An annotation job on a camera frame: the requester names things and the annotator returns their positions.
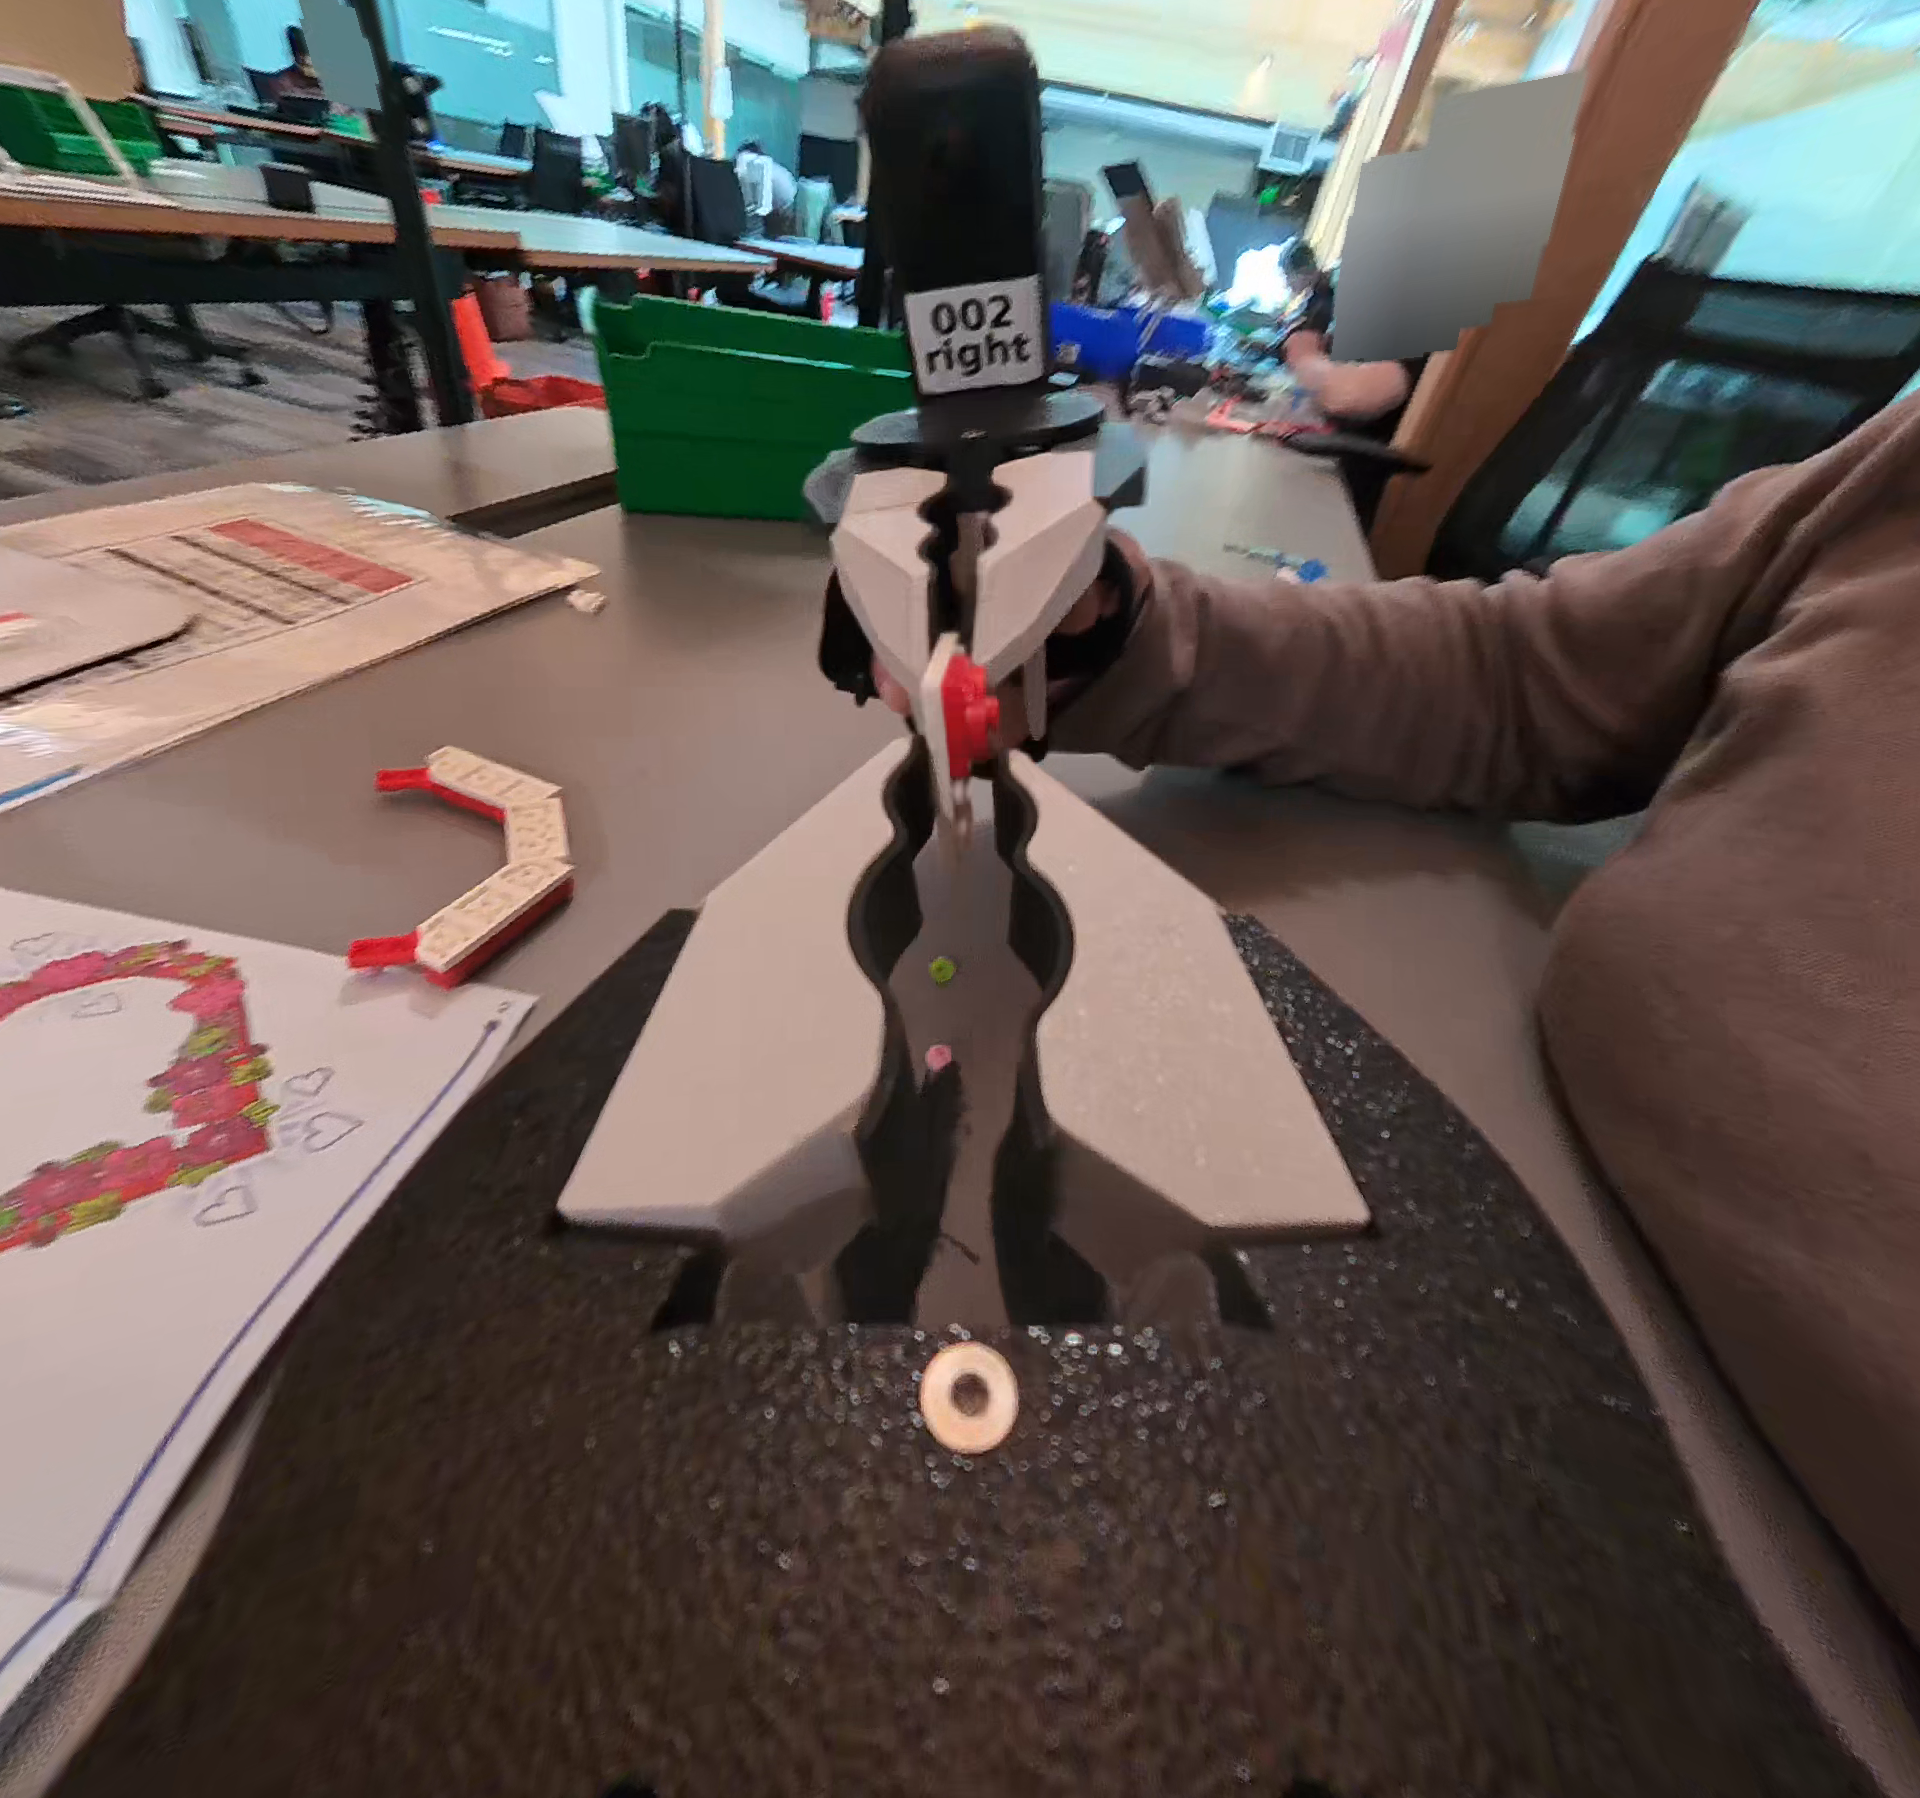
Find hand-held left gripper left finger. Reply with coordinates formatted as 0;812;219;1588
555;745;962;1320

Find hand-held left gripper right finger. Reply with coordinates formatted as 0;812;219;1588
989;753;1374;1320

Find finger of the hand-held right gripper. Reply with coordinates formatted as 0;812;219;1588
965;452;1115;678
830;464;957;718

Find white and red lego corner assembly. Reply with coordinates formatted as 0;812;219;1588
918;632;1002;845

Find person's right forearm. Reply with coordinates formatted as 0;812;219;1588
1049;523;1772;828

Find curved white and red lego assembly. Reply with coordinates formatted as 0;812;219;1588
348;745;576;989

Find person's right hand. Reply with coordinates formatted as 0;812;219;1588
1017;543;1151;760

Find green plastic bin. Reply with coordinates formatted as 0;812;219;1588
589;290;920;521

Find blue plastic bin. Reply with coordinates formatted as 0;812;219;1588
1047;302;1202;386

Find heart print instruction booklet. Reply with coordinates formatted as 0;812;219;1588
0;886;538;1671

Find laminated paper sheet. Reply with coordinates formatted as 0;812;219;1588
0;481;602;811

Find black metal pole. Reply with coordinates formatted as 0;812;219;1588
321;0;479;432

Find person's arm in brown sleeve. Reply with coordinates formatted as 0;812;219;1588
1541;388;1920;1643

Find black mesh chair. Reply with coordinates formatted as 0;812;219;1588
1425;254;1920;584

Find long office desk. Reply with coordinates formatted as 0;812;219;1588
0;170;774;315

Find black office chair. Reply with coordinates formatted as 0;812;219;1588
6;302;264;402

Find stack of green bins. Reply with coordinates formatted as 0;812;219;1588
0;79;164;176

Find wooden post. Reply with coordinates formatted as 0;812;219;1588
1368;0;1825;579

